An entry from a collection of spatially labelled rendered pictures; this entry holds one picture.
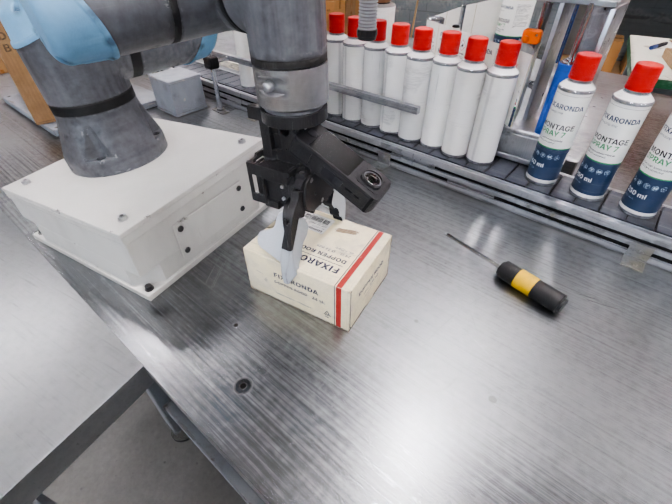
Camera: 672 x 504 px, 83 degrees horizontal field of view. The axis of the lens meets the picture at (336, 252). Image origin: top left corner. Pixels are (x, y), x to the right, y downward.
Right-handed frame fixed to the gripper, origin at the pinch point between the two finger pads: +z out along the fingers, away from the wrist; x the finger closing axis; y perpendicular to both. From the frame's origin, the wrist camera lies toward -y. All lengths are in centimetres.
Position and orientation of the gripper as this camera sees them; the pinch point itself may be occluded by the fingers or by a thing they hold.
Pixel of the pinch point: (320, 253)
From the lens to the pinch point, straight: 52.7
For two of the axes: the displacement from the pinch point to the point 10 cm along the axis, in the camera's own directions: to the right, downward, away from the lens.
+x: -5.0, 5.7, -6.5
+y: -8.7, -3.1, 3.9
